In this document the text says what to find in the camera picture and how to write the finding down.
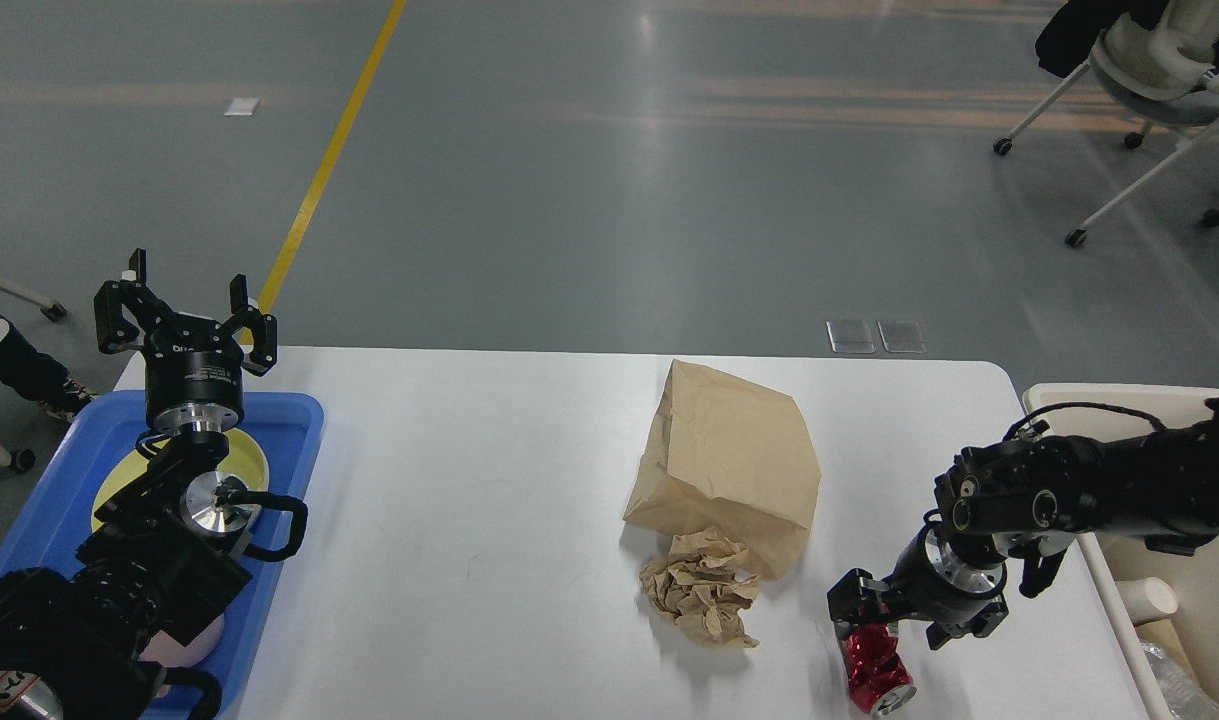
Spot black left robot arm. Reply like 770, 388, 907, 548
0, 249, 308, 719

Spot left metal floor plate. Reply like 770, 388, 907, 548
826, 319, 876, 355

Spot beige plastic bin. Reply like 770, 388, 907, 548
1022, 383, 1219, 719

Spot brown paper bag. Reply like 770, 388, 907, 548
623, 361, 822, 580

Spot seated person dark trousers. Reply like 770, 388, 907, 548
0, 322, 98, 423

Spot brown cardboard piece in bin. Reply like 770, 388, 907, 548
1134, 618, 1197, 676

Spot yellow round plate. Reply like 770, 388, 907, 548
89, 429, 269, 530

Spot white paper cup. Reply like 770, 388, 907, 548
1115, 577, 1180, 626

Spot aluminium foil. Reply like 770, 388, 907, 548
1140, 641, 1219, 719

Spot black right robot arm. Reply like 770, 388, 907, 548
826, 395, 1219, 651

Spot metal floor plate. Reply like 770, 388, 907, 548
876, 320, 928, 355
826, 319, 876, 355

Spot white office chair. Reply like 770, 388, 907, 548
992, 1, 1219, 249

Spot crushed red can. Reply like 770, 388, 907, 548
836, 623, 917, 719

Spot white chair leg with caster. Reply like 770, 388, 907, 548
0, 274, 68, 322

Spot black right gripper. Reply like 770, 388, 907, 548
826, 528, 1011, 651

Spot right metal floor plate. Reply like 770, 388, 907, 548
876, 320, 928, 355

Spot brown paper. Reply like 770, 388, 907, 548
638, 528, 761, 651

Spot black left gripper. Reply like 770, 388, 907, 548
94, 249, 277, 436

